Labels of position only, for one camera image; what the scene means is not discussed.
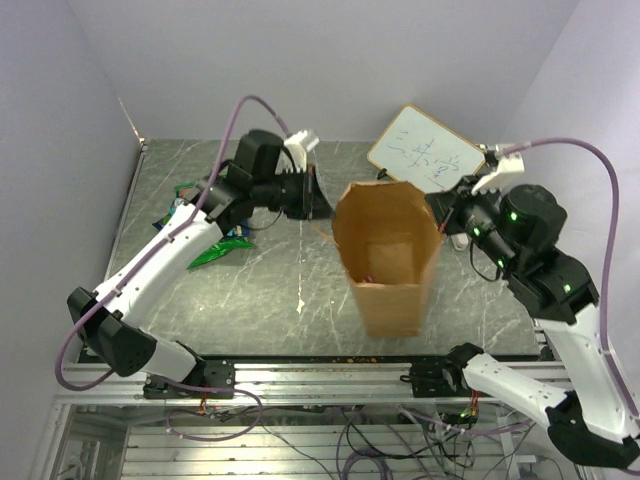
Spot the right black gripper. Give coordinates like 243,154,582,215
424,172,520,273

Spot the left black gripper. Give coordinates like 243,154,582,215
253,163,337,221

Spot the brown paper bag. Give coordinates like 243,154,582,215
331,181,443,338

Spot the green Chuba chips bag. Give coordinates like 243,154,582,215
168,182,253,270

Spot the small blue snack packet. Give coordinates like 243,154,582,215
152,212,173,231

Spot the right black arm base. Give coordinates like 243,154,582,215
399,343,484,398

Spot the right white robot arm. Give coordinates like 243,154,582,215
425,175,639,470

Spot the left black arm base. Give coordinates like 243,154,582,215
143,360,235,400

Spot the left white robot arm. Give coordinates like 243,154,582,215
67,129,333,397

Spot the white whiteboard eraser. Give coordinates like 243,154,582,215
451,234,470,251

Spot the small whiteboard wooden frame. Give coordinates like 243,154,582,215
367,104,484,194

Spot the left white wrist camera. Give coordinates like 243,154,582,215
281,129,320,173

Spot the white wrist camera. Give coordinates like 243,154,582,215
281,129,320,173
471,144,525,195

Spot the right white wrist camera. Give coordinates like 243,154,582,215
471,144,525,195

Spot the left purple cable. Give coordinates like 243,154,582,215
53,95,291,392

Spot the aluminium frame rail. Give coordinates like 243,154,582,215
54,362,571,406

